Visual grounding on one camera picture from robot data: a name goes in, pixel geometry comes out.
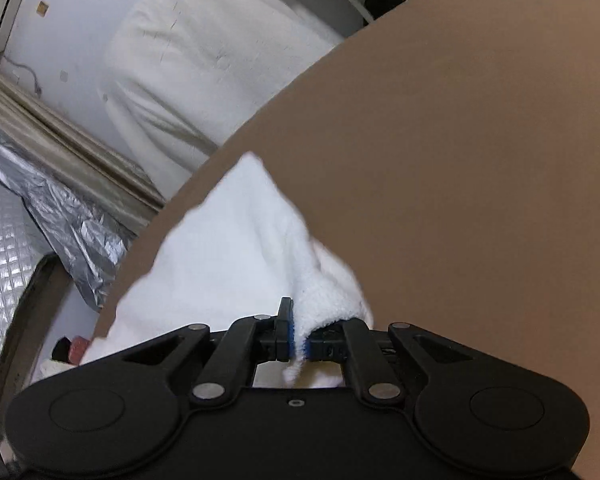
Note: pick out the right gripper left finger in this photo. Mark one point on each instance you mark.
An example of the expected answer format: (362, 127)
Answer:
(215, 366)

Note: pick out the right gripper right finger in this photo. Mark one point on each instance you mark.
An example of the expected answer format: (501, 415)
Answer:
(388, 365)

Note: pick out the white fleece garment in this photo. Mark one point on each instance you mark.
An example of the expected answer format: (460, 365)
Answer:
(238, 254)

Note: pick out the red object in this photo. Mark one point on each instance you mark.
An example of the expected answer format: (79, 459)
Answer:
(70, 351)

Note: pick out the white draped cloth cover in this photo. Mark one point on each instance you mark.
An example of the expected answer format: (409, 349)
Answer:
(182, 76)

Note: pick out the black storage bag frame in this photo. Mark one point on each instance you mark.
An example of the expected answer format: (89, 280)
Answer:
(38, 305)

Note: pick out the beige window frame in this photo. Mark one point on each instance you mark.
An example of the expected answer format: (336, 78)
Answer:
(91, 168)

